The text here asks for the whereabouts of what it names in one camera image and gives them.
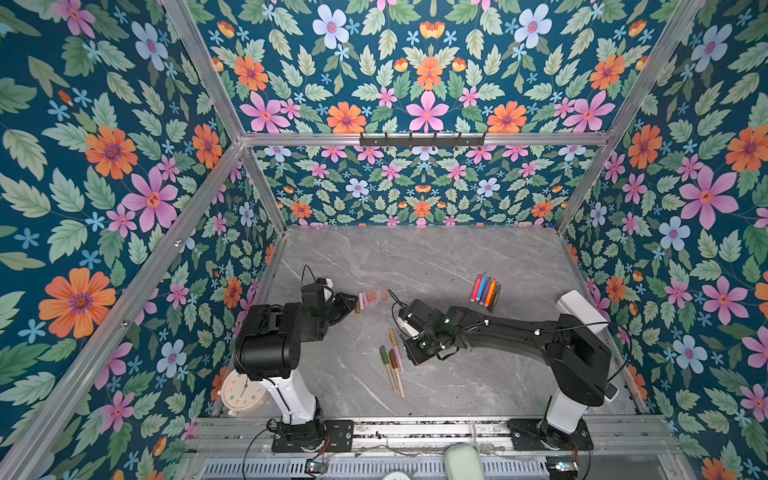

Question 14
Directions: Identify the blue marker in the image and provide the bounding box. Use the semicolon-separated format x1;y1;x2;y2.
474;273;488;303

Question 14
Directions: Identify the brown pen clear grip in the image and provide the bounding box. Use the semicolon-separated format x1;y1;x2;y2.
488;282;502;312

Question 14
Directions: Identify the pale green rounded object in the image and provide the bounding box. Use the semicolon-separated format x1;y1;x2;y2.
443;444;485;480

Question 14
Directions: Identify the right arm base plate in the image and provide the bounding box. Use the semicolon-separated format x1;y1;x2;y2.
506;417;594;452

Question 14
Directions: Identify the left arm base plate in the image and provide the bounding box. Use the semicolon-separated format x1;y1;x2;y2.
271;420;355;453

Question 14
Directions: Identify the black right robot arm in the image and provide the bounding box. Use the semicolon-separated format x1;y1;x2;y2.
393;300;612;452

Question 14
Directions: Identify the pink highlighter marker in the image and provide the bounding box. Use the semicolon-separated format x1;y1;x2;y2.
469;273;484;302

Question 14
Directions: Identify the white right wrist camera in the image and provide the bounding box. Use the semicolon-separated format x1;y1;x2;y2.
395;307;422;339

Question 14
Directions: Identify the purple marker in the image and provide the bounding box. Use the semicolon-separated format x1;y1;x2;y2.
478;276;493;306

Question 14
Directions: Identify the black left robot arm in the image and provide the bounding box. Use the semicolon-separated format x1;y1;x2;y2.
233;292;358;453

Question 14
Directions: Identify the brown cap beige pen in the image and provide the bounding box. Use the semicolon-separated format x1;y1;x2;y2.
388;349;406;397

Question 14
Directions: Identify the beige round alarm clock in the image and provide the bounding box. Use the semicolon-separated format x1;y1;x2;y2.
218;371;269;417

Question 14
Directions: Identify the white rectangular box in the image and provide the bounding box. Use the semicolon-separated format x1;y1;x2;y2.
556;290;609;334

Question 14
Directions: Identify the tan cap pink pen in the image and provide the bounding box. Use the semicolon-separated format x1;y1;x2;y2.
388;328;405;373

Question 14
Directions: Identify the orange marker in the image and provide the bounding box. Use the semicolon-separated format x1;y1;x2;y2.
483;279;497;307

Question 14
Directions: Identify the green cap beige pen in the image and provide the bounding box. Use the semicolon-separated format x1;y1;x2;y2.
379;345;399;393

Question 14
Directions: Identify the black wall hook rail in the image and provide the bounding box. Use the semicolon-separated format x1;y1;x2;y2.
358;132;486;149

